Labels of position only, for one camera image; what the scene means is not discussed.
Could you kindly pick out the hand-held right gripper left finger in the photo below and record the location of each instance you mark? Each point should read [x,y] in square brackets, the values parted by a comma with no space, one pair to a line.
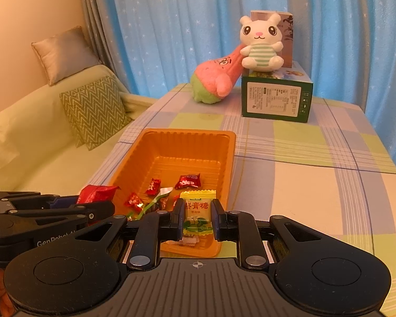
[180,219]

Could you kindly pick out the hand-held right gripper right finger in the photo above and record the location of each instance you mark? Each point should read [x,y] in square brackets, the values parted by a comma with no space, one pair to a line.
[216,219]

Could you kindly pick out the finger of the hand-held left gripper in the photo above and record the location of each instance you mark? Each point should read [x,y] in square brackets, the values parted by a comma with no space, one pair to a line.
[99,210]
[66,200]

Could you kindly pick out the yellow green candy packet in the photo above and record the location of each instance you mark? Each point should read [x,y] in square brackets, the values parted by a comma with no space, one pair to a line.
[198,211]

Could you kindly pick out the clear brown candy packet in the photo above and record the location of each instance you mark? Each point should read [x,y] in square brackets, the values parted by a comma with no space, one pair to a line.
[184,241]

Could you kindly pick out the green white candy wrapper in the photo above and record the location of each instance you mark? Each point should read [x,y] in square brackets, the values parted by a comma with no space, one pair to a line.
[158,196]

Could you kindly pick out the small red white-label candy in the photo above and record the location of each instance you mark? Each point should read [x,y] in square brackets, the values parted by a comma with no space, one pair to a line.
[134,201]

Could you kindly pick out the red brown snack packet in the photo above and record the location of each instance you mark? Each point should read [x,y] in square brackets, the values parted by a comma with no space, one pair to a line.
[188,181]

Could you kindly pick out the orange plastic tray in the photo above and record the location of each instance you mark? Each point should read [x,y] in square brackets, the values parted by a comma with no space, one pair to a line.
[184,152]

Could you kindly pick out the green zigzag cushion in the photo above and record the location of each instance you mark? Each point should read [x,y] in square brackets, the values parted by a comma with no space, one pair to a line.
[92,112]

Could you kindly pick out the checked tablecloth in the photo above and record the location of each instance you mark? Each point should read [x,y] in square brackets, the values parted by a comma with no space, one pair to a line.
[300,178]

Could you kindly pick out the green cardboard box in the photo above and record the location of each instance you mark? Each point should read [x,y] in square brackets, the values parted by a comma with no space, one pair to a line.
[274,99]

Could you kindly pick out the pink green plush toy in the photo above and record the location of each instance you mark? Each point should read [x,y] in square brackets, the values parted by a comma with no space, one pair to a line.
[214,76]

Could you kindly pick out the grey cushion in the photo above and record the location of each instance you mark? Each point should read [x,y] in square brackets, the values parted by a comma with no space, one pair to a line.
[66,56]

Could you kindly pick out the grey curtain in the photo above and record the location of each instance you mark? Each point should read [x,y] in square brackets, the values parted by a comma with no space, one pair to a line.
[95,23]

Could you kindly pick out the white bunny plush toy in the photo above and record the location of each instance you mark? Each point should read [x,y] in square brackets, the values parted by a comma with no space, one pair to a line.
[259,33]

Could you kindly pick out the brown white cardboard box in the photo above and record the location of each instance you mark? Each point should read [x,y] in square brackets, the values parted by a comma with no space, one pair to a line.
[285,39]

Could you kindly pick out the blue star curtain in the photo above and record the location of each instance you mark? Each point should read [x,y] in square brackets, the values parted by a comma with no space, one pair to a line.
[184,23]

